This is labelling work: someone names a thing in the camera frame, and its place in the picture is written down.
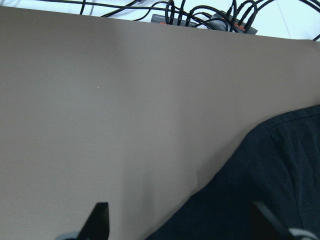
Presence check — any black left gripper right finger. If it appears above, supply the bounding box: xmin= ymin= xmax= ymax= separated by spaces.
xmin=251 ymin=201 xmax=300 ymax=240

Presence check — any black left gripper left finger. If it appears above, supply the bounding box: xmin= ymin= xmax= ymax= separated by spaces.
xmin=76 ymin=202 xmax=110 ymax=240

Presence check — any black printed t-shirt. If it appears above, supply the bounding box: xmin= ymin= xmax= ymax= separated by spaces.
xmin=149 ymin=105 xmax=320 ymax=240

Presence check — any black usb hub orange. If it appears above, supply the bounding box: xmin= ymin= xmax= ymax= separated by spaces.
xmin=151 ymin=11 xmax=258 ymax=35

